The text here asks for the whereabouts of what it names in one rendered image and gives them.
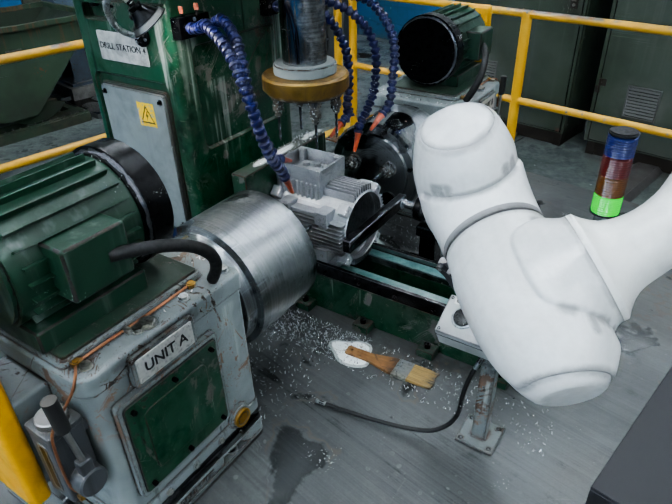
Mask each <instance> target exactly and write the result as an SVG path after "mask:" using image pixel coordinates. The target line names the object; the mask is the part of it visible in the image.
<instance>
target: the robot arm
mask: <svg viewBox="0 0 672 504"><path fill-rule="evenodd" d="M413 175H414V181H415V186H416V190H417V194H418V197H419V200H420V203H421V207H422V211H423V214H424V217H425V220H426V223H427V225H428V227H429V228H430V230H431V231H432V233H433V234H434V236H435V238H436V240H437V242H438V244H439V246H440V249H441V252H442V256H441V258H440V260H439V262H438V264H437V266H436V269H437V270H438V271H439V272H440V273H441V274H442V275H443V276H444V277H445V278H446V280H447V281H448V283H449V285H450V286H451V288H452V289H453V291H454V292H455V294H456V296H457V299H458V301H459V304H460V307H461V309H462V312H463V314H464V316H465V318H466V321H467V323H468V325H469V327H470V329H471V331H472V333H473V335H474V337H475V339H476V341H477V343H478V344H479V346H480V348H481V349H482V351H483V352H484V354H485V356H486V357H487V359H488V360H489V362H490V363H491V364H492V366H493V367H494V368H495V370H496V371H497V372H498V373H499V374H500V376H501V377H502V378H504V379H505V380H506V381H507V382H508V383H509V384H510V385H511V386H512V387H513V388H514V389H515V390H516V391H517V392H519V393H520V394H521V395H522V396H524V397H525V398H527V399H528V400H530V401H532V402H534V403H535V404H538V405H543V406H552V407H554V406H566V405H572V404H577V403H581V402H584V401H587V400H590V399H593V398H595V397H597V396H599V395H600V394H601V393H603V392H604V391H605V390H606V389H607V388H608V386H609V384H610V382H612V380H613V379H614V378H615V376H616V373H617V369H618V365H619V360H620V354H621V345H620V342H619V340H618V338H617V336H616V334H615V331H616V329H617V327H618V326H619V324H621V323H622V322H624V321H626V320H628V319H630V316H631V311H632V307H633V305H634V302H635V300H636V298H637V296H638V295H639V293H640V292H641V291H642V290H643V289H644V288H645V287H646V286H647V285H649V284H650V283H651V282H653V281H654V280H656V279H657V278H658V277H660V276H661V275H663V274H664V273H666V272H667V271H669V270H670V269H672V172H671V174H670V175H669V177H668V178H667V180H666V181H665V183H664V184H663V185H662V186H661V188H660V189H659V190H658V191H657V192H656V193H655V194H654V195H653V196H652V197H651V198H650V199H648V200H647V201H646V202H645V203H644V204H642V205H640V206H639V207H637V208H636V209H634V210H632V211H630V212H628V213H626V214H624V215H621V216H618V217H615V218H612V219H608V220H600V221H596V220H587V219H583V218H579V217H577V216H574V215H572V214H569V215H567V216H564V217H562V218H544V216H543V214H542V212H541V210H540V208H539V206H538V204H537V202H536V199H535V197H534V195H533V192H532V190H531V187H530V184H529V181H528V179H527V176H526V172H525V169H524V165H523V162H522V161H521V160H520V159H519V158H518V157H517V152H516V146H515V143H514V140H513V138H512V136H511V135H510V133H509V131H508V129H507V127H506V126H505V124H504V123H503V121H502V120H501V118H500V117H499V116H498V115H497V114H496V112H495V111H494V110H493V109H491V108H490V107H488V106H486V105H484V104H481V103H475V102H465V103H459V104H454V105H451V106H448V107H445V108H443V109H441V110H439V111H437V112H435V113H434V114H432V115H431V116H429V117H427V118H426V119H425V120H424V121H423V122H422V124H421V125H420V127H419V129H418V132H417V135H416V139H415V143H414V150H413Z"/></svg>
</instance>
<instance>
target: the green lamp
mask: <svg viewBox="0 0 672 504"><path fill-rule="evenodd" d="M622 202H623V197H622V198H620V199H606V198H603V197H600V196H598V195H597V194H596V193H595V192H594V195H593V199H592V204H591V211H592V212H593V213H595V214H597V215H600V216H605V217H614V216H617V215H618V214H619V212H620V208H621V205H622Z"/></svg>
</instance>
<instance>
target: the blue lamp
mask: <svg viewBox="0 0 672 504"><path fill-rule="evenodd" d="M639 138H640V136H639V137H637V138H634V139H622V138H617V137H614V136H612V135H611V134H610V133H609V132H608V135H607V139H606V144H605V149H604V152H603V153H604V154H605V155H606V156H607V157H609V158H612V159H617V160H629V159H632V158H634V157H635V152H636V149H637V145H638V140H639Z"/></svg>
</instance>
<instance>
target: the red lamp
mask: <svg viewBox="0 0 672 504"><path fill-rule="evenodd" d="M633 160H634V158H632V159H629V160H617V159H612V158H609V157H607V156H606V155H605V154H604V153H603V157H602V160H601V165H600V169H599V174H600V175H601V176H603V177H605V178H608V179H612V180H624V179H627V178H628V177H629V175H630V172H631V171H630V170H631V168H632V163H633Z"/></svg>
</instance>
